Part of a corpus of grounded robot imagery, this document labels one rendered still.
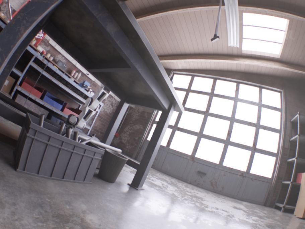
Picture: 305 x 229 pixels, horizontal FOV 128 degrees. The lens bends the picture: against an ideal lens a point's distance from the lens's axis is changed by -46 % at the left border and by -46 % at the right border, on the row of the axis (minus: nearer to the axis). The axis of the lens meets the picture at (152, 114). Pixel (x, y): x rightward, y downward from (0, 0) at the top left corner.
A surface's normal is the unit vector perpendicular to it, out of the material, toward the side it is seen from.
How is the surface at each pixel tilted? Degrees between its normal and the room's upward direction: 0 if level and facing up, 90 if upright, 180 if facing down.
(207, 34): 174
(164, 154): 90
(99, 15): 90
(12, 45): 90
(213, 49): 174
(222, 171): 90
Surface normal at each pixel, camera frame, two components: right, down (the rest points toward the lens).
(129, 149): -0.40, -0.41
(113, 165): 0.31, -0.02
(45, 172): 0.83, 0.22
